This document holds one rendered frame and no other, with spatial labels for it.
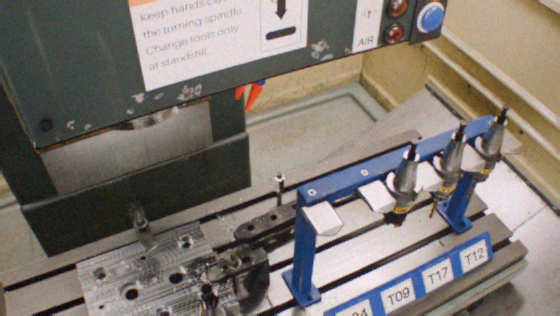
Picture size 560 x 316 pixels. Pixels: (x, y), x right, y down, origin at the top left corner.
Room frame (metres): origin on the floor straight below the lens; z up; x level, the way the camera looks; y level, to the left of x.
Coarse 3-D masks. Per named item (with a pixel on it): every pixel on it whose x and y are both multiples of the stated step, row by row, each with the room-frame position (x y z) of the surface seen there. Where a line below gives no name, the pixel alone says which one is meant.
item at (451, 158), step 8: (464, 136) 0.63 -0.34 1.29; (448, 144) 0.63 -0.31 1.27; (456, 144) 0.62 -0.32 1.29; (464, 144) 0.62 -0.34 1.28; (448, 152) 0.62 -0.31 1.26; (456, 152) 0.62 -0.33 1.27; (440, 160) 0.63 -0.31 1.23; (448, 160) 0.62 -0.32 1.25; (456, 160) 0.61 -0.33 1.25; (448, 168) 0.61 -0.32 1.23; (456, 168) 0.61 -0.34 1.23
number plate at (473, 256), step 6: (474, 246) 0.63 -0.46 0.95; (480, 246) 0.63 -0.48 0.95; (462, 252) 0.61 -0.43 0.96; (468, 252) 0.61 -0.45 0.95; (474, 252) 0.62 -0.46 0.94; (480, 252) 0.62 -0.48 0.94; (486, 252) 0.62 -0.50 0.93; (462, 258) 0.60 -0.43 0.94; (468, 258) 0.60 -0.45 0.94; (474, 258) 0.61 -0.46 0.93; (480, 258) 0.61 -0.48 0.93; (486, 258) 0.61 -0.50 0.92; (462, 264) 0.59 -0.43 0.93; (468, 264) 0.59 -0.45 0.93; (474, 264) 0.60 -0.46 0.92
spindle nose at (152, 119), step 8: (184, 104) 0.50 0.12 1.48; (160, 112) 0.46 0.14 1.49; (168, 112) 0.47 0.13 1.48; (176, 112) 0.48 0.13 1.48; (136, 120) 0.45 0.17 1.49; (144, 120) 0.45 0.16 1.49; (152, 120) 0.46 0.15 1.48; (160, 120) 0.46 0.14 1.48; (112, 128) 0.45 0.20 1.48; (120, 128) 0.45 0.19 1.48; (128, 128) 0.45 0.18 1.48; (136, 128) 0.45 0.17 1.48
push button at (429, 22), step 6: (432, 6) 0.47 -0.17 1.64; (438, 6) 0.47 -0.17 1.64; (426, 12) 0.46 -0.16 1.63; (432, 12) 0.46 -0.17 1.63; (438, 12) 0.46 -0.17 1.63; (426, 18) 0.46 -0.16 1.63; (432, 18) 0.46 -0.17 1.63; (438, 18) 0.46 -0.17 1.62; (426, 24) 0.46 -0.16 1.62; (432, 24) 0.46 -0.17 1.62; (438, 24) 0.47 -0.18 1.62; (426, 30) 0.46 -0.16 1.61
